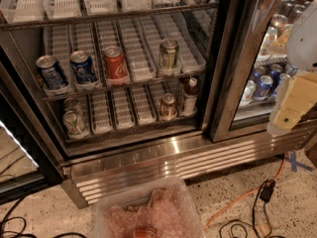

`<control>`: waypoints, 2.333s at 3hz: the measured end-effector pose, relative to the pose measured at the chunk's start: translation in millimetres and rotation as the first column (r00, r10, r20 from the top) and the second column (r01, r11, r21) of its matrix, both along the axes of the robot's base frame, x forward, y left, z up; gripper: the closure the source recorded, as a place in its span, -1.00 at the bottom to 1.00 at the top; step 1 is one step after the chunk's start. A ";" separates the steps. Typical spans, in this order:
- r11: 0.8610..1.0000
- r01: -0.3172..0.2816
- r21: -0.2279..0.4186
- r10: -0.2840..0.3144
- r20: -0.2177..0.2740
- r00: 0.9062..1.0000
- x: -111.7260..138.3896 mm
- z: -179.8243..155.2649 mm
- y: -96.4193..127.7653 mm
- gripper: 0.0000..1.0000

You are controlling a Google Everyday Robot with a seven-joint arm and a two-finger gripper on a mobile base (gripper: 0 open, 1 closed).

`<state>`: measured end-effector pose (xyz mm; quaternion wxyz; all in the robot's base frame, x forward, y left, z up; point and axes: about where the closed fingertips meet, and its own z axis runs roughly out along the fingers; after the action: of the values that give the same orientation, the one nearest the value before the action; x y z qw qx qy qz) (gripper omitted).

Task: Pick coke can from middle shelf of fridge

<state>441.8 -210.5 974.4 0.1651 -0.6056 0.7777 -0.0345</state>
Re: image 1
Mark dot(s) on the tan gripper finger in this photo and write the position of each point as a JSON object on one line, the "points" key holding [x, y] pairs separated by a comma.
{"points": [[294, 98]]}

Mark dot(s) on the red coke can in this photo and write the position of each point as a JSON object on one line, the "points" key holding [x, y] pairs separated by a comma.
{"points": [[116, 72]]}

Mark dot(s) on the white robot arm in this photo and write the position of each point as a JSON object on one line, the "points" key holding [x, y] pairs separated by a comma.
{"points": [[301, 48]]}

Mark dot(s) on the coke can in bin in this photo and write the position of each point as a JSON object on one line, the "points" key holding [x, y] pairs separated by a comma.
{"points": [[145, 232]]}

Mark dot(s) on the blue pepsi can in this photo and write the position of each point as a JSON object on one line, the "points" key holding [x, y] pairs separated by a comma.
{"points": [[83, 68], [51, 72]]}

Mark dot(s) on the steel fridge base grille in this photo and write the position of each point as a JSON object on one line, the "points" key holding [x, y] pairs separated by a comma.
{"points": [[90, 179]]}

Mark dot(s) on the green white can rear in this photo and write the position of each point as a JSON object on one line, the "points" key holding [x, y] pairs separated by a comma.
{"points": [[72, 104]]}

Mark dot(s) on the blue pepsi can left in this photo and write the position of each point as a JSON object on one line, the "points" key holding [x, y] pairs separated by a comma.
{"points": [[51, 72]]}

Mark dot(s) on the blue tape cross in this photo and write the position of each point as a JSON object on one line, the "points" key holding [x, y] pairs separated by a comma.
{"points": [[295, 165]]}

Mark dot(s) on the black power adapter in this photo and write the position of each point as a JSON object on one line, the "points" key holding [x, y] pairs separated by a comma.
{"points": [[267, 190]]}

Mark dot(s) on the clear plastic bin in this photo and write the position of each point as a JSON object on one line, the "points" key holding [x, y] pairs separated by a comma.
{"points": [[164, 205]]}

